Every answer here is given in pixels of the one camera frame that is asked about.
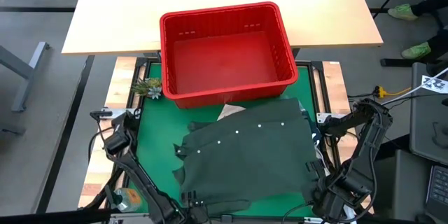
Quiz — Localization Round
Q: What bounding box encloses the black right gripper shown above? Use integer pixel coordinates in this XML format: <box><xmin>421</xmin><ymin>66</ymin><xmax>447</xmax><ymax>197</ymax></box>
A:
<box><xmin>313</xmin><ymin>173</ymin><xmax>372</xmax><ymax>222</ymax></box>

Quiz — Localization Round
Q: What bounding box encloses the dark green garment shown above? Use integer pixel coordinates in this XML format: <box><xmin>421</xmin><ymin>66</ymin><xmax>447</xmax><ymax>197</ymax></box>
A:
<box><xmin>172</xmin><ymin>97</ymin><xmax>321</xmax><ymax>216</ymax></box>

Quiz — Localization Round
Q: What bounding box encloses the red plastic laundry basket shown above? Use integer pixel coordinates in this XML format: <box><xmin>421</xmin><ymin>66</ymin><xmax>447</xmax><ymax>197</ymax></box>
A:
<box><xmin>159</xmin><ymin>1</ymin><xmax>300</xmax><ymax>109</ymax></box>

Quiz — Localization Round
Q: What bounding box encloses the grey box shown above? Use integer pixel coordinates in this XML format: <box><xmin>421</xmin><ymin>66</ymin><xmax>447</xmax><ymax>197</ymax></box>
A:
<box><xmin>391</xmin><ymin>148</ymin><xmax>435</xmax><ymax>221</ymax></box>

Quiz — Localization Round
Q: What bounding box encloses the green table mat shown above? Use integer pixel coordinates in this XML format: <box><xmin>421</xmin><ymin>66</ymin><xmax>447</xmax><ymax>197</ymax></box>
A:
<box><xmin>127</xmin><ymin>62</ymin><xmax>328</xmax><ymax>217</ymax></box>

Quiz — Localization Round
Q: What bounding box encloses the dark keyboard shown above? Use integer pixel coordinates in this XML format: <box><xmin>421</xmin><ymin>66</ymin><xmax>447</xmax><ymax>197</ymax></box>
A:
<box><xmin>426</xmin><ymin>164</ymin><xmax>448</xmax><ymax>214</ymax></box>

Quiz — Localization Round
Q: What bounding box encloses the grey cabinet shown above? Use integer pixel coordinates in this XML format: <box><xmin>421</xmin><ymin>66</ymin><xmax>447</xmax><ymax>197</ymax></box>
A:
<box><xmin>409</xmin><ymin>62</ymin><xmax>448</xmax><ymax>165</ymax></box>

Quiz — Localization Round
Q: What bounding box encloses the white printed tote bag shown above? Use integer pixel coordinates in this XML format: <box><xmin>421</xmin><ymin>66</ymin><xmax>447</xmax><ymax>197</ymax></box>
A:
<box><xmin>216</xmin><ymin>104</ymin><xmax>332</xmax><ymax>176</ymax></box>

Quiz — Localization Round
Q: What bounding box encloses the small succulent plant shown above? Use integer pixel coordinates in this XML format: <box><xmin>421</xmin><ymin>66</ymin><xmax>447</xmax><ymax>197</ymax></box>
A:
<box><xmin>132</xmin><ymin>78</ymin><xmax>162</xmax><ymax>101</ymax></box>

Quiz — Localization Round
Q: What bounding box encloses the white patterned marker tag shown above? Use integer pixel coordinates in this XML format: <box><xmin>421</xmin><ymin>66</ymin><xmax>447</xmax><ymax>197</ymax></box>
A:
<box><xmin>421</xmin><ymin>75</ymin><xmax>448</xmax><ymax>95</ymax></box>

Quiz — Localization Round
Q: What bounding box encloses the black horizontal bar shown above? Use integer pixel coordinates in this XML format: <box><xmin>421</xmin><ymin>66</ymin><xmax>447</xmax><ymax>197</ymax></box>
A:
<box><xmin>0</xmin><ymin>208</ymin><xmax>113</xmax><ymax>224</ymax></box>

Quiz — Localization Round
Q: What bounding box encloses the person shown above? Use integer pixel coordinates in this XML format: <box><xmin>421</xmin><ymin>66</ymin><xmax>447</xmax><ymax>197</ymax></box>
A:
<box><xmin>387</xmin><ymin>0</ymin><xmax>448</xmax><ymax>60</ymax></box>

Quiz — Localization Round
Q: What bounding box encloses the grey desk leg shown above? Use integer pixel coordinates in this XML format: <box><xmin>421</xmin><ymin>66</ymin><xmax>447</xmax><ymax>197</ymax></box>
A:
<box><xmin>0</xmin><ymin>41</ymin><xmax>50</xmax><ymax>113</ymax></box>

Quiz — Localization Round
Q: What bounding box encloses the light wooden desk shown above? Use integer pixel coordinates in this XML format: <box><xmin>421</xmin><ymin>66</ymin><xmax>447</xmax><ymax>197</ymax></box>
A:
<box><xmin>62</xmin><ymin>0</ymin><xmax>384</xmax><ymax>56</ymax></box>

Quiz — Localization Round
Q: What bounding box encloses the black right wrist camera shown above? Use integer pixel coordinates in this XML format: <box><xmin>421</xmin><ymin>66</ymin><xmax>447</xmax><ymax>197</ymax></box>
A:
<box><xmin>306</xmin><ymin>160</ymin><xmax>327</xmax><ymax>180</ymax></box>

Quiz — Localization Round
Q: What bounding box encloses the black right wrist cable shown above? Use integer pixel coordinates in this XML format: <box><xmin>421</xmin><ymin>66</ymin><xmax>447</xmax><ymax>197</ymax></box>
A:
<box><xmin>281</xmin><ymin>201</ymin><xmax>316</xmax><ymax>224</ymax></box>

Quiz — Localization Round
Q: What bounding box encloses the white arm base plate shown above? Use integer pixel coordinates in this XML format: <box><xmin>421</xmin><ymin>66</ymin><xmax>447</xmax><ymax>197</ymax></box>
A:
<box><xmin>101</xmin><ymin>107</ymin><xmax>132</xmax><ymax>120</ymax></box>
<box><xmin>316</xmin><ymin>112</ymin><xmax>339</xmax><ymax>124</ymax></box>

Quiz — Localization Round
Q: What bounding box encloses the black cable bundle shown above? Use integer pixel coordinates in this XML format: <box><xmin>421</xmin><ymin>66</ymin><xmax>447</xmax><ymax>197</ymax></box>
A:
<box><xmin>348</xmin><ymin>92</ymin><xmax>386</xmax><ymax>113</ymax></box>

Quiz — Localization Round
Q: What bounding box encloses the white cable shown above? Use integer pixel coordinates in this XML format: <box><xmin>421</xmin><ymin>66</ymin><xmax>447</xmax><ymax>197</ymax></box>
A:
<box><xmin>381</xmin><ymin>66</ymin><xmax>448</xmax><ymax>108</ymax></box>

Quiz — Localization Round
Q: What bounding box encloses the black floor rail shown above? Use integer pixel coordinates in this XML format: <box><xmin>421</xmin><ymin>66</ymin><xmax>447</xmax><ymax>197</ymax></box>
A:
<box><xmin>36</xmin><ymin>55</ymin><xmax>95</xmax><ymax>214</ymax></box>

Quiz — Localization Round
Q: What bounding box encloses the black desk frame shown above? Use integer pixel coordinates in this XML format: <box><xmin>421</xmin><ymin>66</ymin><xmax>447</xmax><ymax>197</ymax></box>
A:
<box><xmin>353</xmin><ymin>0</ymin><xmax>448</xmax><ymax>67</ymax></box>

